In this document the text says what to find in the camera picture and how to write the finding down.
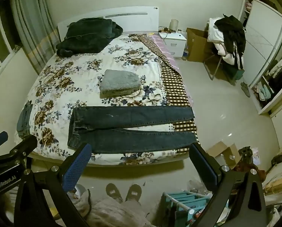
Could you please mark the dark green jacket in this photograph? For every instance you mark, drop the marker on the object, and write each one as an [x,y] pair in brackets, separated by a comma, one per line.
[86,35]

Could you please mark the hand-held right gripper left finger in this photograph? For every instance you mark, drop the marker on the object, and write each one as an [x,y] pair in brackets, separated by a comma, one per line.
[76,167]

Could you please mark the small folded jeans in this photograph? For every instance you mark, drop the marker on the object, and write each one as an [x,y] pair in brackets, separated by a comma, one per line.
[25,120]

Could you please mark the white wardrobe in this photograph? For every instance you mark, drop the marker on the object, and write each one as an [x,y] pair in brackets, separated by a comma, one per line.
[264,42]

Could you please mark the white nightstand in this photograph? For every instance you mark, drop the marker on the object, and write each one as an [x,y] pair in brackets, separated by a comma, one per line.
[176,42]

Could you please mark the grey folded towel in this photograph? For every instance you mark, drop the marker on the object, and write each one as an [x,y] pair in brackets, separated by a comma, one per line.
[119,81]

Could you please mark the grey striped curtain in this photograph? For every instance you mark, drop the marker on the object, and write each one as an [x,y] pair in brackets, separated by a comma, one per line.
[32,21]

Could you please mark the white table lamp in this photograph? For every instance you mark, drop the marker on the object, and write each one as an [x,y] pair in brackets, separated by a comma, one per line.
[174,24]

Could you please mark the plastic bottle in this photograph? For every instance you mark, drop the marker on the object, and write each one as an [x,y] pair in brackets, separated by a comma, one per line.
[185,54]

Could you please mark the blue denim pants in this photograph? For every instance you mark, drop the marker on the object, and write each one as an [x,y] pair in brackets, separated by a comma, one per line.
[131,127]

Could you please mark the grey shoes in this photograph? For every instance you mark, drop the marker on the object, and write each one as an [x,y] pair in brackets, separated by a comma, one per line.
[245,88]

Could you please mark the open flat cardboard box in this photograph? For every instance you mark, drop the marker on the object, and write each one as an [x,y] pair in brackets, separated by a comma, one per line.
[222,153]

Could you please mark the brown checked sheet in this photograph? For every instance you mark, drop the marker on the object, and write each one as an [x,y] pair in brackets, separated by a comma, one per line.
[173,87]

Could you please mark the pink sheet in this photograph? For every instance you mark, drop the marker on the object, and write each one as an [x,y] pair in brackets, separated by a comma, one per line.
[165,49]

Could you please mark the person's legs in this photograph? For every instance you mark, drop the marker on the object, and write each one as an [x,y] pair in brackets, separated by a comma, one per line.
[115,214]

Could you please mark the black garment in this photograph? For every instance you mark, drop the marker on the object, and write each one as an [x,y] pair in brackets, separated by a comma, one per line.
[233,30]

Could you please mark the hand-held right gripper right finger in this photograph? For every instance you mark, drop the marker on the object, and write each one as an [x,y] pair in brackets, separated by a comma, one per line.
[203,162]

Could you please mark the floral quilt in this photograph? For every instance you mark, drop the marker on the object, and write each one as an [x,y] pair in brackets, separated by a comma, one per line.
[84,63]

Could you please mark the metal chair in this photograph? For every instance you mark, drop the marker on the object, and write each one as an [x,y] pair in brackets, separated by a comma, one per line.
[214,63]

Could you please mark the teal rack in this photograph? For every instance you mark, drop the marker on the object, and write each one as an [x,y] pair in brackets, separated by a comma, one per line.
[190,201]

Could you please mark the tall cardboard box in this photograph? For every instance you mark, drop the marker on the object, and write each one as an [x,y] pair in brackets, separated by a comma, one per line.
[197,45]

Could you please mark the chair piled with clothes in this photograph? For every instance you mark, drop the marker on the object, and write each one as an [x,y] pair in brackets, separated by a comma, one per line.
[214,35]

